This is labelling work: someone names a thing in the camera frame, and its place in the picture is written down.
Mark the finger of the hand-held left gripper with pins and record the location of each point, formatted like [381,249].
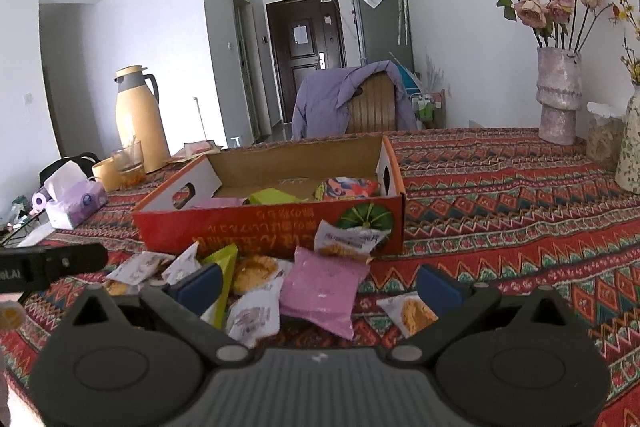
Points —
[75,259]

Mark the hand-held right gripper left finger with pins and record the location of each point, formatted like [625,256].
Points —
[202,289]

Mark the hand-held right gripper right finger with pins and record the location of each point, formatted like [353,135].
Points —
[440,291]

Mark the pile of snack packets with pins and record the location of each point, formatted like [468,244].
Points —
[180,264]

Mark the small cracker packet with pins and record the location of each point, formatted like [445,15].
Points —
[410,312]

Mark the clear window cracker packet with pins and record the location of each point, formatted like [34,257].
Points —
[255,317]

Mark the pink snack packet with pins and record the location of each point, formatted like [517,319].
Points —
[220,203]
[320,292]

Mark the red cardboard box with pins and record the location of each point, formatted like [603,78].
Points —
[280,227]

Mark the green snack packet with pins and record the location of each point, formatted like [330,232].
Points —
[272,197]

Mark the colourful snack packet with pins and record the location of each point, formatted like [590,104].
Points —
[350,188]

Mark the purple tissue pack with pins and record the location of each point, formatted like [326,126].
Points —
[75,207]

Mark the yellow mug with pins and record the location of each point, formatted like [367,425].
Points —
[105,177]

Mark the black bag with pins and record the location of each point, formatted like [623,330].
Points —
[52,167]

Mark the clear drinking glass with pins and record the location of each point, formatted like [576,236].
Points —
[130,167]

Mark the white label cracker packet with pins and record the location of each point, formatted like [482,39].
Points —
[345,239]

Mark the folded patterned cloth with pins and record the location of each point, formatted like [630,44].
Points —
[197,150]

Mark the cream thermos jug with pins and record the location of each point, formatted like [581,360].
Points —
[140,127]

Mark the wooden chair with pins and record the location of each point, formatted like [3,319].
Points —
[370,107]

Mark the blue bag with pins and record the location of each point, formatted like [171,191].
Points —
[410,79]

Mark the purple jacket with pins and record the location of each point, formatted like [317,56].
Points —
[320,107]

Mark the dried pampas grass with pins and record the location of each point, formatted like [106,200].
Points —
[433,72]

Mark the grey side door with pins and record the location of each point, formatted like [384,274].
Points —
[247,72]

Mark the clear jar white lid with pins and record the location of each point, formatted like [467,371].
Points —
[605,142]

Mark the pink textured vase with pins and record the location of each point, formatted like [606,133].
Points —
[560,97]

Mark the dark brown door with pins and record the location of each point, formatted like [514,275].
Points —
[300,82]

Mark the floral slim vase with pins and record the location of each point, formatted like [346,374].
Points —
[630,147]

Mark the grey refrigerator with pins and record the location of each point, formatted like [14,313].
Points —
[370,37]

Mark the white paper on door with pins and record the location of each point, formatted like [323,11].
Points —
[300,34]

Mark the white folded umbrella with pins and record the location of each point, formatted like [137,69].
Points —
[401,14]

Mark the yellow flower sprigs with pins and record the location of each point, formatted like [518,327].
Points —
[632,14]

